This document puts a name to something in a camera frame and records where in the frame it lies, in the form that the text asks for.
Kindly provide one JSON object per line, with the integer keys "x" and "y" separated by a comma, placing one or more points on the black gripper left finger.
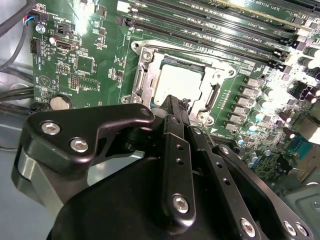
{"x": 75, "y": 120}

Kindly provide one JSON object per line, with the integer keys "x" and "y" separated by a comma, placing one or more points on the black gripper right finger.
{"x": 220, "y": 170}

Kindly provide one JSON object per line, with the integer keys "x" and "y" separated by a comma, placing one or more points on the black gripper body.
{"x": 112, "y": 205}

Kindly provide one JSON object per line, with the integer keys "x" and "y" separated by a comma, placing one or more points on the metal locking lever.
{"x": 208, "y": 135}
{"x": 190, "y": 54}

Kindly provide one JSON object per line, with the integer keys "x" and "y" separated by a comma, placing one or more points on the metal socket cover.
{"x": 149, "y": 72}

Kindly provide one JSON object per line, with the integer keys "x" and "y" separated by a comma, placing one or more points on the silver green CPU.
{"x": 180, "y": 82}

